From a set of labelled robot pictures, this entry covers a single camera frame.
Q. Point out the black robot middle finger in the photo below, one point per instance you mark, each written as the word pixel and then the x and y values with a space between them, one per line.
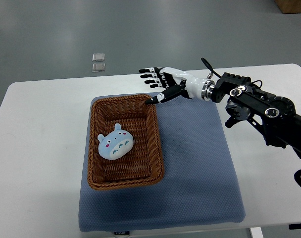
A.
pixel 151 75

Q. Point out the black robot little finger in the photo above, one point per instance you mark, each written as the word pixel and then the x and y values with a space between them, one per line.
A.
pixel 159 85

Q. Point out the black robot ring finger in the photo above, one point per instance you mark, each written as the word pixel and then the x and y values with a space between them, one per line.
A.
pixel 153 81

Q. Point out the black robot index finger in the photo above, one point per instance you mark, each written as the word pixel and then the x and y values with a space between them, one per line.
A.
pixel 150 70

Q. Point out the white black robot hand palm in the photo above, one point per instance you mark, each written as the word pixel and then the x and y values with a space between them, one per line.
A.
pixel 200 88

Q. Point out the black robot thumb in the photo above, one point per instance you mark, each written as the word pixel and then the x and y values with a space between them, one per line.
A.
pixel 167 95

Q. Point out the blue plush toy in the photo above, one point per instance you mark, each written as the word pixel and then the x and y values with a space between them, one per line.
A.
pixel 116 144

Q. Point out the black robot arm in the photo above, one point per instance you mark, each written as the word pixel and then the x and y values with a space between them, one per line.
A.
pixel 274 117

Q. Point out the brown wicker basket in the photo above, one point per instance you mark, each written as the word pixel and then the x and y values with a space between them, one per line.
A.
pixel 143 164

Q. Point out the upper metal floor plate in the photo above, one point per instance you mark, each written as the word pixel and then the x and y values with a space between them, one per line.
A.
pixel 98 57

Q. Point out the blue fabric mat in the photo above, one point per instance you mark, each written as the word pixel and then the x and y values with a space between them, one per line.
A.
pixel 199 187

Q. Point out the brown cardboard box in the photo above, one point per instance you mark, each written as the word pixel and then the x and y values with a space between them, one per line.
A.
pixel 289 6

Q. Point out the white table leg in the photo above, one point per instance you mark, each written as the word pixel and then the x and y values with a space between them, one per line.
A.
pixel 256 232

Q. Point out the black table bracket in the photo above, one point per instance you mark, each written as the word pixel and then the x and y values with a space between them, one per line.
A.
pixel 295 226

